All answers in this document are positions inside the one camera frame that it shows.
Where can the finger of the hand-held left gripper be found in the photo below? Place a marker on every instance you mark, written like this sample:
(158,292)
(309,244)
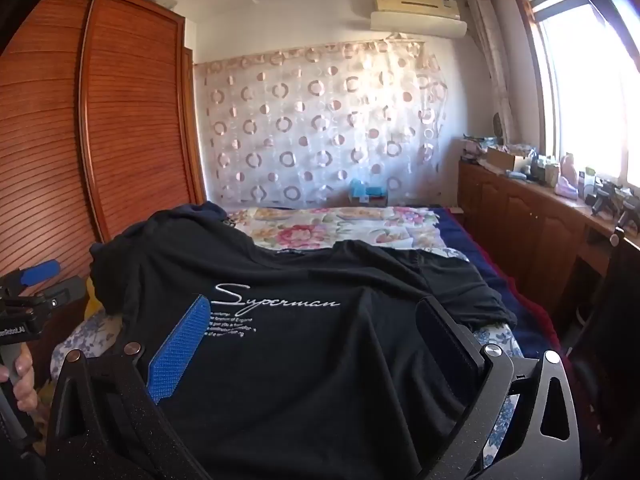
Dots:
(40,271)
(67,290)

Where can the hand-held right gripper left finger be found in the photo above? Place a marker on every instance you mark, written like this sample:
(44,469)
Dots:
(177,350)

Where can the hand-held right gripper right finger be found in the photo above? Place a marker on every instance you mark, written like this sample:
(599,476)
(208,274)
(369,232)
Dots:
(445,335)

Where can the black t-shirt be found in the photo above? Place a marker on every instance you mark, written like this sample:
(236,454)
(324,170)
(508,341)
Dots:
(300,385)

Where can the person's left hand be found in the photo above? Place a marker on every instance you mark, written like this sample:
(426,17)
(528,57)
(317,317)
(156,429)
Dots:
(26,397)

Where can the navy blanket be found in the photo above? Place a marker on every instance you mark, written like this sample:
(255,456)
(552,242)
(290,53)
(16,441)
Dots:
(485,260)

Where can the wooden cabinet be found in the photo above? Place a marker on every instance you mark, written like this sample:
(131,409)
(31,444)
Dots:
(525,230)

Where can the folded navy garment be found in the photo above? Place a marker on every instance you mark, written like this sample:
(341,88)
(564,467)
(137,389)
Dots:
(197,212)

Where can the pink floral quilt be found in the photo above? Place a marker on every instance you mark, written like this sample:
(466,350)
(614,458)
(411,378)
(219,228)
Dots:
(325,232)

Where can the blue box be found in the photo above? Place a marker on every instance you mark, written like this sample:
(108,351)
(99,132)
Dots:
(367,192)

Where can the dark chair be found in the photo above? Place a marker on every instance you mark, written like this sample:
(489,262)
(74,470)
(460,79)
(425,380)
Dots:
(610,310)

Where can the wooden slatted wardrobe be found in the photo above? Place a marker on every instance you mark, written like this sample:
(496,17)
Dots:
(100,110)

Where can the cardboard box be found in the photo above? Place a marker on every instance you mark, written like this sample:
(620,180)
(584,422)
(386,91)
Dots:
(507,160)

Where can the pink figurine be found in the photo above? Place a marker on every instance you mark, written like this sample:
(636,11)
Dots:
(566,177)

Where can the black tool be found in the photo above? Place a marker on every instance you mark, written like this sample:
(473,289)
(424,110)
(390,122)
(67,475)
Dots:
(607,195)

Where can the sheer circle-patterned curtain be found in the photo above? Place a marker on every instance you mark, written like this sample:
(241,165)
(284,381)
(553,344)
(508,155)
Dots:
(320,125)

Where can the white window curtain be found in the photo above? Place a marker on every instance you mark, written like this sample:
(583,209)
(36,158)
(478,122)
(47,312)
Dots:
(492,60)

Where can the window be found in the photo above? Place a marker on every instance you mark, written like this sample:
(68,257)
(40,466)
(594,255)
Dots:
(590,85)

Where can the cream air conditioner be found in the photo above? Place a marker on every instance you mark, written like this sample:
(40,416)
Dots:
(417,2)

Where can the wall air conditioner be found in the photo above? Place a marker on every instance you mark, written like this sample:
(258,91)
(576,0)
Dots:
(417,24)

